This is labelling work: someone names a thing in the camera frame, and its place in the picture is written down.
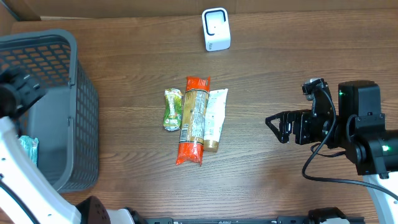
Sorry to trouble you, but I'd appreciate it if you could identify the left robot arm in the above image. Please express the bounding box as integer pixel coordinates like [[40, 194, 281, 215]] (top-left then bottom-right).
[[1, 67, 139, 224]]

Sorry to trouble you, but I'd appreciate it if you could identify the teal snack packet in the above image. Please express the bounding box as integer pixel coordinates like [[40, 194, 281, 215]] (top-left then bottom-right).
[[19, 136, 39, 166]]

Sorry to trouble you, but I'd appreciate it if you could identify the orange pasta package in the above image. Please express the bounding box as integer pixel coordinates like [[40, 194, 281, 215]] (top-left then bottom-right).
[[176, 77, 210, 165]]

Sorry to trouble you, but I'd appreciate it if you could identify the grey plastic mesh basket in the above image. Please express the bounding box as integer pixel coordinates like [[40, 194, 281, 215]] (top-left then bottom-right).
[[1, 29, 99, 193]]

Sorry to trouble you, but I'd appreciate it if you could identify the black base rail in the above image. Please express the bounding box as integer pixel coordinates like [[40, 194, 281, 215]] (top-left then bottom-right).
[[144, 207, 364, 224]]

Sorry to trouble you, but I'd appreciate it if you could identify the green snack pouch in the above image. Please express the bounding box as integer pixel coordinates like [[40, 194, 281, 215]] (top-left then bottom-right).
[[163, 88, 183, 131]]

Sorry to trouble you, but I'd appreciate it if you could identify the white barcode scanner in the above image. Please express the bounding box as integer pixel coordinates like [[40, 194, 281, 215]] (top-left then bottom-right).
[[201, 7, 231, 52]]

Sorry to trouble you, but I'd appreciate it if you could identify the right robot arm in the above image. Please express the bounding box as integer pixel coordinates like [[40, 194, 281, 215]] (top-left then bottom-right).
[[265, 78, 397, 223]]

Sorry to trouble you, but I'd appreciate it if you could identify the white tube gold cap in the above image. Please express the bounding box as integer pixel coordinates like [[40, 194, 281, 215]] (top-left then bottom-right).
[[203, 88, 228, 152]]

